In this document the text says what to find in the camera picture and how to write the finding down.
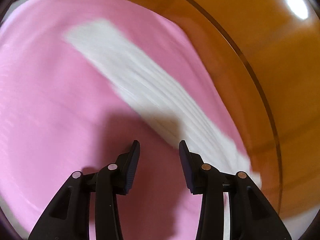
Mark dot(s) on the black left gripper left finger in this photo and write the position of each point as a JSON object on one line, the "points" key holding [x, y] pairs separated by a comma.
{"points": [[67, 214]]}

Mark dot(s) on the wooden wardrobe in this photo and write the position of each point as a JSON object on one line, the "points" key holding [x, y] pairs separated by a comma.
{"points": [[263, 57]]}

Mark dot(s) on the white knitted sock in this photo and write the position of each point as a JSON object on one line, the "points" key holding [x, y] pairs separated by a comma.
{"points": [[158, 93]]}

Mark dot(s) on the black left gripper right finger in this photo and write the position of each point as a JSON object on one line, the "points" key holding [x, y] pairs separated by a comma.
{"points": [[251, 216]]}

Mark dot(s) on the pink bed cover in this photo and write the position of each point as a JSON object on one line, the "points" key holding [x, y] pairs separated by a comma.
{"points": [[39, 123]]}

